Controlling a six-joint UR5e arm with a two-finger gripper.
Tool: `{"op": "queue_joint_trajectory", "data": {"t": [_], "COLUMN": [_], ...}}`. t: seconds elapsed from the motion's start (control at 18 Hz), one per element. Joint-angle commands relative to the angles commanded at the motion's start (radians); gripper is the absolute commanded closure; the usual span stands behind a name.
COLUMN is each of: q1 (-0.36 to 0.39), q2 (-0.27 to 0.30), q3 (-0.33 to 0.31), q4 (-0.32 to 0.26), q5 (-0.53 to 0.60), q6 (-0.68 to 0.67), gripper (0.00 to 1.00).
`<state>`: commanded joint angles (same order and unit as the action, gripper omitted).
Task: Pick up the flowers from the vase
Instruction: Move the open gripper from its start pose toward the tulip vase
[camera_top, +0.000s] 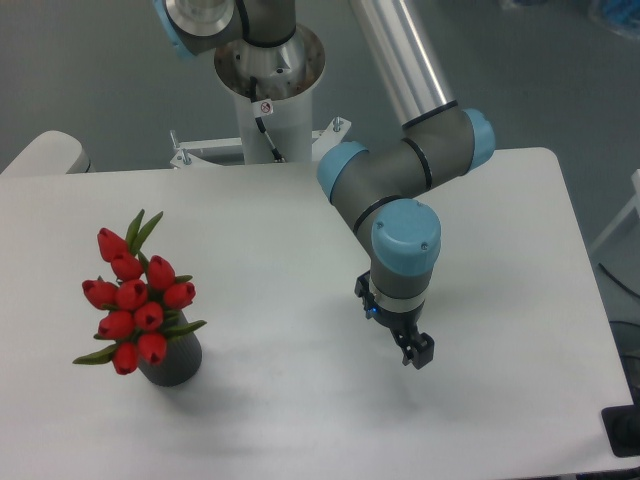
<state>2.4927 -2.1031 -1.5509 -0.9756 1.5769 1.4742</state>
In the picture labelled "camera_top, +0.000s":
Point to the red tulip bouquet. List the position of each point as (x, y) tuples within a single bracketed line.
[(147, 295)]

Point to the white furniture leg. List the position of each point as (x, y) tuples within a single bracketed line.
[(621, 224)]

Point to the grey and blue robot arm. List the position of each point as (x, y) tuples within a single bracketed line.
[(376, 194)]

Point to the dark grey ribbed vase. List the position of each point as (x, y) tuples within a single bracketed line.
[(169, 362)]

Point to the black box at table edge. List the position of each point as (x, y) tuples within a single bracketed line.
[(622, 428)]

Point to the white chair back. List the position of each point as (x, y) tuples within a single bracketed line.
[(51, 153)]

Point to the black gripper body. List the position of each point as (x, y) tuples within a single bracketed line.
[(399, 315)]

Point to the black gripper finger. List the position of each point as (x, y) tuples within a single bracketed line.
[(404, 343), (422, 349)]

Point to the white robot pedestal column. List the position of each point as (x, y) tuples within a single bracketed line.
[(272, 94)]

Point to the white metal base frame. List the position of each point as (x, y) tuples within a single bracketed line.
[(228, 151)]

